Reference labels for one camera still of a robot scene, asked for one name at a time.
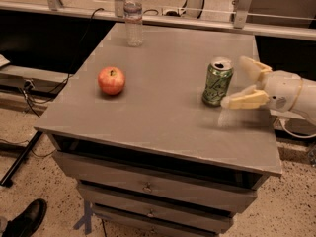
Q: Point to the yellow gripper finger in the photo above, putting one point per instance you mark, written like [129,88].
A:
[254,69]
[249,98]

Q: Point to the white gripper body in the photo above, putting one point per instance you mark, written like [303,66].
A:
[282,90]

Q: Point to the green soda can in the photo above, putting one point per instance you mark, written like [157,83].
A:
[219,74]

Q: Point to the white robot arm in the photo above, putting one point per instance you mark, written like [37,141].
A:
[305,103]

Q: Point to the grey drawer cabinet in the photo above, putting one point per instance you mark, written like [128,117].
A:
[155,156]

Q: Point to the clear plastic water bottle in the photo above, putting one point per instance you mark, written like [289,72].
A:
[133,21]

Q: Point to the red apple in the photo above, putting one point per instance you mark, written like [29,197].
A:
[111,80]

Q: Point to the black metal stand leg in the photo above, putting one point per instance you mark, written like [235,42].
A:
[6,180]

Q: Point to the black leather shoe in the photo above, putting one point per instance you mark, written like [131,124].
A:
[27,223]

